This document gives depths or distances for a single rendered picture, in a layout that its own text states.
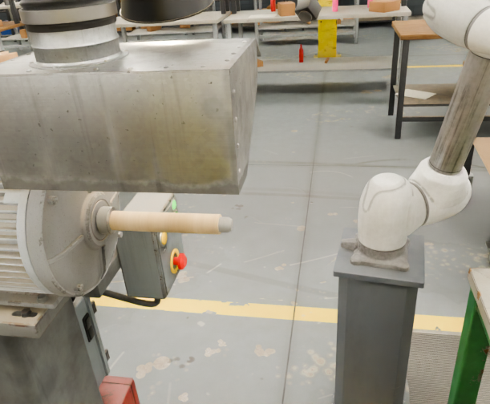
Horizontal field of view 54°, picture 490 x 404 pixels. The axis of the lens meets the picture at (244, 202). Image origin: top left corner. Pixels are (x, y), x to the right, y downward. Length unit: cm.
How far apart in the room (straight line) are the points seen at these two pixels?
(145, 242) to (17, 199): 38
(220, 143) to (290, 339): 187
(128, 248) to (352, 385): 111
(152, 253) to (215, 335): 134
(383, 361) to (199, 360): 86
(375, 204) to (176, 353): 125
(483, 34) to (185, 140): 82
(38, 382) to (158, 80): 70
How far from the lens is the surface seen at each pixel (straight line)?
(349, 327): 172
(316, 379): 218
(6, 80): 60
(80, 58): 59
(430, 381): 224
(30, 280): 81
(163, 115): 53
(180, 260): 115
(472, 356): 135
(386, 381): 188
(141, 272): 112
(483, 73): 143
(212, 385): 218
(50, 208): 74
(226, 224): 74
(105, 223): 80
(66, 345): 112
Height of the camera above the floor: 164
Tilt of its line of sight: 28 degrees down
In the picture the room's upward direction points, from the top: 4 degrees counter-clockwise
